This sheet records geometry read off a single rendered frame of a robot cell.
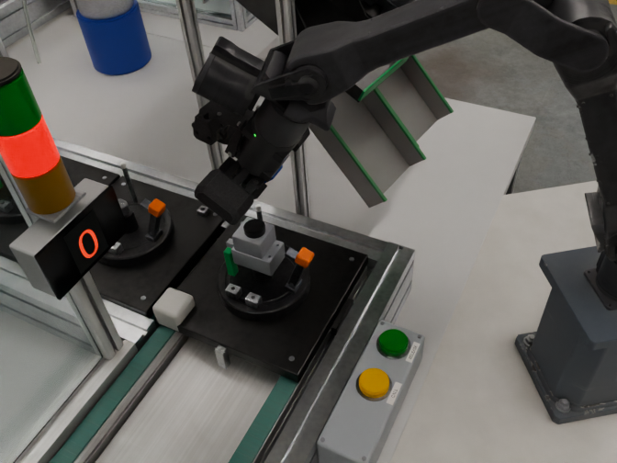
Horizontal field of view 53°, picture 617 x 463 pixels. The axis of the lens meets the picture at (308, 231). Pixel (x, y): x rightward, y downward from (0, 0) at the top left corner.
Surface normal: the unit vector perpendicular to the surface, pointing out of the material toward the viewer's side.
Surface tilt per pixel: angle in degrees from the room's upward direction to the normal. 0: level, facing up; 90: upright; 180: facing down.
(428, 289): 0
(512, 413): 0
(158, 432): 0
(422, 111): 45
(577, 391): 90
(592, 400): 90
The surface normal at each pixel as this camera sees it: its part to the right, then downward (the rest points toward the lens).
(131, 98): -0.06, -0.70
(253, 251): -0.45, 0.65
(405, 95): 0.52, -0.22
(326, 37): -0.29, -0.70
